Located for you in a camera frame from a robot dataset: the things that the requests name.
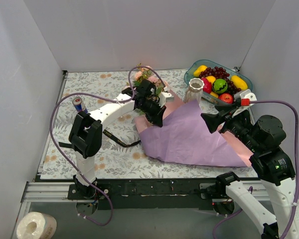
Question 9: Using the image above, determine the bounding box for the pink artificial flower bouquet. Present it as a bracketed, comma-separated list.
[122, 65, 167, 109]

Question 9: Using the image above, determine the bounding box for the purple wrapping paper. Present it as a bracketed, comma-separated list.
[134, 93, 252, 167]

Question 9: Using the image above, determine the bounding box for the black ribbon with gold text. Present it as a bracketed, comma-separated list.
[58, 129, 141, 148]

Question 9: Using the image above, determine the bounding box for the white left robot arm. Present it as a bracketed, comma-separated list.
[69, 80, 173, 199]

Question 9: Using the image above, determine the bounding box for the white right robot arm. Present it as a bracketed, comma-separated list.
[201, 104, 299, 239]

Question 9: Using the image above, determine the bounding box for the white ribbed ceramic vase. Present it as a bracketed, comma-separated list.
[184, 78, 204, 103]

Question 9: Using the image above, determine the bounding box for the red apple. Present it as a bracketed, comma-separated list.
[218, 93, 234, 104]

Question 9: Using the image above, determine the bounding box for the yellow fruit piece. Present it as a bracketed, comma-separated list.
[210, 92, 219, 98]

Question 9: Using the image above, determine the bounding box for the pink red fruit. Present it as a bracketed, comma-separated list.
[201, 78, 212, 94]

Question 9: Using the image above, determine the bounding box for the green round fruit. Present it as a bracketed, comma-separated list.
[212, 79, 228, 94]

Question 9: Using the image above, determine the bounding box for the teal plastic fruit basket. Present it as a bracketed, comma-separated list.
[184, 59, 253, 105]

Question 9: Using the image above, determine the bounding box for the yellow lemon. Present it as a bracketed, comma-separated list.
[206, 76, 216, 84]

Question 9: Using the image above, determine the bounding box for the yellow mango right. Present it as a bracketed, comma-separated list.
[231, 75, 248, 91]

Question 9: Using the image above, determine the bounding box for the yellow mango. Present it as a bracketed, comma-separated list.
[231, 75, 248, 91]
[193, 65, 207, 78]

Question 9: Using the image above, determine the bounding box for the dark red grape bunch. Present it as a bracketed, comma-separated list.
[199, 66, 241, 95]

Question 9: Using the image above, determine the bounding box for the yellow mango left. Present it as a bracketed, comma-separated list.
[193, 65, 207, 78]

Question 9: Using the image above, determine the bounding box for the floral patterned table mat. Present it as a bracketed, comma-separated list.
[40, 69, 257, 180]

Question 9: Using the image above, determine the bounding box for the blue silver energy drink can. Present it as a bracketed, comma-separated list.
[72, 97, 88, 113]

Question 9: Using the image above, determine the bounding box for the white toilet paper roll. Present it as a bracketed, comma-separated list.
[16, 212, 57, 239]

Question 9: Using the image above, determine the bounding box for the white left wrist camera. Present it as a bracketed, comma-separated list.
[158, 86, 174, 107]

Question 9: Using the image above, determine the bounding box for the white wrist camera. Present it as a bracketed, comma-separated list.
[232, 89, 257, 118]
[158, 86, 174, 107]

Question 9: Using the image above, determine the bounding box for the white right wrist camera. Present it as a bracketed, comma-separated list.
[232, 89, 257, 118]

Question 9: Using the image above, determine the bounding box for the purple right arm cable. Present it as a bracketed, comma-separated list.
[212, 100, 299, 239]

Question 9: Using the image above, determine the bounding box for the aluminium frame rail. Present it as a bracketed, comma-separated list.
[21, 181, 73, 202]

